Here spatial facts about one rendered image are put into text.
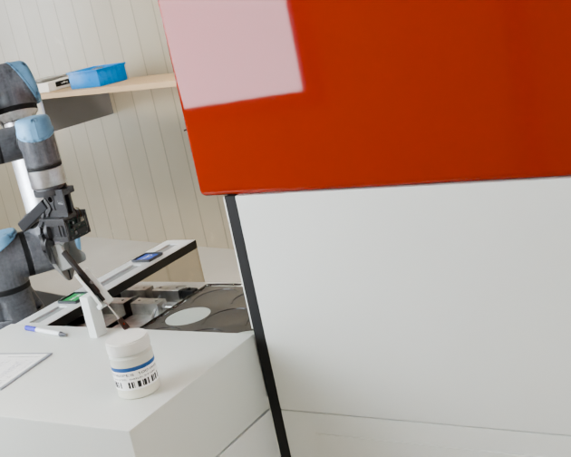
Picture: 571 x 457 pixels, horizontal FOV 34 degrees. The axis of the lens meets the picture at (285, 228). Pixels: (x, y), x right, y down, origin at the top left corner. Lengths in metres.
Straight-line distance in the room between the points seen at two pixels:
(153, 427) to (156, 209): 4.84
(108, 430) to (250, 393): 0.32
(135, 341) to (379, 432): 0.44
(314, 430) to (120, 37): 4.63
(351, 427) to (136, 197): 4.86
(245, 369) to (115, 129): 4.80
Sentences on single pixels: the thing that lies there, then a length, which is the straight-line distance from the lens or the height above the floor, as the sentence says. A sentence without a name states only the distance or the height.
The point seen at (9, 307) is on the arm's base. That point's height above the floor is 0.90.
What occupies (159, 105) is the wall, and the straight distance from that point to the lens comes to 5.95.
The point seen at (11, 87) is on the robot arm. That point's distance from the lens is 2.48.
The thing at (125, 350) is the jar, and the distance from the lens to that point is 1.51.
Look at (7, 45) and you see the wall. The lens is 7.20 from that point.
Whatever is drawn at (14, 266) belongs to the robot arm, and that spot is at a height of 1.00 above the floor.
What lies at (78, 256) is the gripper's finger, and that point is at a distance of 2.13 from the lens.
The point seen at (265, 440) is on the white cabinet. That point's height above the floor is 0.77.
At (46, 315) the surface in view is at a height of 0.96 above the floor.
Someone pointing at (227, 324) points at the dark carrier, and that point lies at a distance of 1.95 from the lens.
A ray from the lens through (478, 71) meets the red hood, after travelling 1.35.
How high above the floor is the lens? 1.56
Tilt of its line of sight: 15 degrees down
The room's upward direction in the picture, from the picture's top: 11 degrees counter-clockwise
